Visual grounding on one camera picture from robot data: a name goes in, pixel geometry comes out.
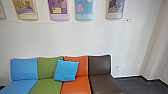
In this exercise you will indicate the blue square cushion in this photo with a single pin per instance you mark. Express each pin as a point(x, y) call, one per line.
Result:
point(66, 70)

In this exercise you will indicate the brown sofa seat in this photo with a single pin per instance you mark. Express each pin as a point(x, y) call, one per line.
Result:
point(101, 78)

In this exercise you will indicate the orange sofa seat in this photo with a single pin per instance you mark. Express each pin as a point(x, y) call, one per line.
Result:
point(78, 85)

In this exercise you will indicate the green sofa seat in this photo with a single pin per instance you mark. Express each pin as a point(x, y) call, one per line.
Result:
point(46, 80)

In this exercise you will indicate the blue sofa seat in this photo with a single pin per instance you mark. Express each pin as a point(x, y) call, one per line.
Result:
point(20, 76)

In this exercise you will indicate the light blue wall poster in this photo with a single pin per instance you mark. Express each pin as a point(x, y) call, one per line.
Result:
point(84, 9)

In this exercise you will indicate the white wall outlet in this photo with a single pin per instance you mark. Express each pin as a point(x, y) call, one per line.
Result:
point(121, 66)

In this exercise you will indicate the purple wall poster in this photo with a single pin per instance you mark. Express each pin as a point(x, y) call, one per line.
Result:
point(58, 9)

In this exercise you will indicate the pink grey wall poster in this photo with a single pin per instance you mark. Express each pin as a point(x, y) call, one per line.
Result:
point(115, 8)

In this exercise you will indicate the yellow wall poster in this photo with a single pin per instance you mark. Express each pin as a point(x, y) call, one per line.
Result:
point(25, 8)

